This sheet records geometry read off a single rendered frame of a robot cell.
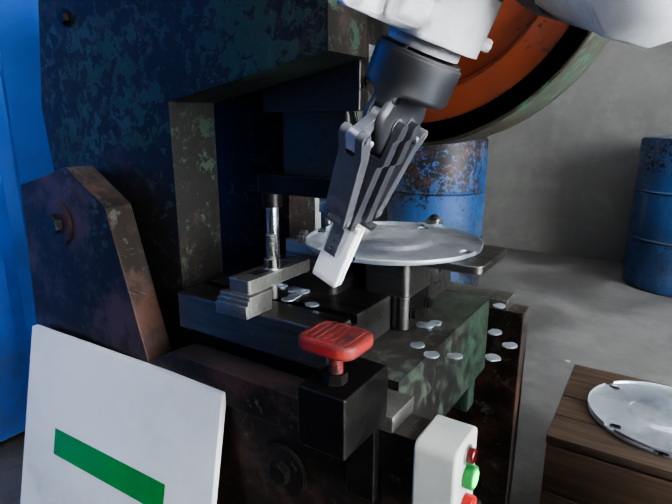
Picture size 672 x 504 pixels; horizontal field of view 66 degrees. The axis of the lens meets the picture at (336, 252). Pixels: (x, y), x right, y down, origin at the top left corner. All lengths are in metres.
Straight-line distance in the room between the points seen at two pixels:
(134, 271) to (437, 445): 0.56
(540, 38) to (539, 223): 3.16
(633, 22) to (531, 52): 0.72
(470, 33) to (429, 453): 0.43
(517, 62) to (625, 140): 2.98
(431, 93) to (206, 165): 0.56
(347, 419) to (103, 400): 0.57
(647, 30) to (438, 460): 0.45
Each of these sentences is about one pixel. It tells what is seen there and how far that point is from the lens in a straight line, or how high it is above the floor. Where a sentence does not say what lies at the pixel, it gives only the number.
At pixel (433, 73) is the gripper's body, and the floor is 1.01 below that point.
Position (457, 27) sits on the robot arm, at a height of 1.04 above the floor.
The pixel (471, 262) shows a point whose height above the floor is 0.78.
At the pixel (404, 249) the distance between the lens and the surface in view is 0.80.
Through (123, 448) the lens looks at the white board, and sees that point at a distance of 1.00.
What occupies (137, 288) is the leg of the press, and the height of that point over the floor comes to 0.70.
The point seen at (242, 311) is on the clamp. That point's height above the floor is 0.72.
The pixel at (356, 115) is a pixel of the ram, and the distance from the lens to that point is 0.80.
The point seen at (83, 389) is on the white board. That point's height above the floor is 0.51.
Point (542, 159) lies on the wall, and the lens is 4.15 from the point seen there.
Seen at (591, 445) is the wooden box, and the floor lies 0.35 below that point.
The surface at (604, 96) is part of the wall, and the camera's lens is 4.08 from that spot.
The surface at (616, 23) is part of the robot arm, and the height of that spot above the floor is 1.04.
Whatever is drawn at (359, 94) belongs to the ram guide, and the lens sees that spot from 0.76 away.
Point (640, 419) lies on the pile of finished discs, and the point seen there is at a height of 0.36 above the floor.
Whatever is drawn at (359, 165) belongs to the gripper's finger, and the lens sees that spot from 0.43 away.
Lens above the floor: 0.98
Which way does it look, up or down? 14 degrees down
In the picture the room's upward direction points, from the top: straight up
